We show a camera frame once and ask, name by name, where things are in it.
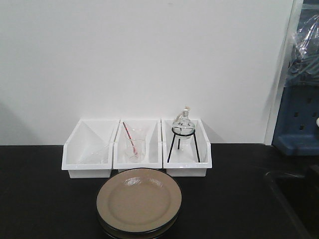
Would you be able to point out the middle white storage bin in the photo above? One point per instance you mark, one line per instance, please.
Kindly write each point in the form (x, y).
(153, 145)

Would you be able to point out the left white storage bin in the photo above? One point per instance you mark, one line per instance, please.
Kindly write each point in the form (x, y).
(85, 133)

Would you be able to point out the white storage bin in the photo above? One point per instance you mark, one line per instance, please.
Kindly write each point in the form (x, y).
(85, 133)
(183, 163)
(153, 145)

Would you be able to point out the glass funnel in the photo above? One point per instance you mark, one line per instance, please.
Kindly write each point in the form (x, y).
(94, 154)

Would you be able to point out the red white stirring rod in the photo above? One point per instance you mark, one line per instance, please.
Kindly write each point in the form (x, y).
(132, 148)

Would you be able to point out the beige round plate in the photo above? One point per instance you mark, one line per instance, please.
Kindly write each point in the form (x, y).
(139, 196)
(139, 231)

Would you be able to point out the clear plastic bag of tubes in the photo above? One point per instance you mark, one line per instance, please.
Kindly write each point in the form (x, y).
(304, 64)

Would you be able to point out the round glass flask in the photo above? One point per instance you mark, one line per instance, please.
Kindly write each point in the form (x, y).
(183, 126)

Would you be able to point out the black sink basin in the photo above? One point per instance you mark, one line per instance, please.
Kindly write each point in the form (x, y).
(298, 193)

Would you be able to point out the glass beaker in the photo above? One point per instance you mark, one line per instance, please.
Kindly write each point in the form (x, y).
(139, 136)

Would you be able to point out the blue grey pegboard rack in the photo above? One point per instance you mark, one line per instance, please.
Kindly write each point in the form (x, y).
(297, 127)

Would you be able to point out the right white storage bin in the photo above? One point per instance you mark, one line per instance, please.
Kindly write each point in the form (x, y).
(183, 163)

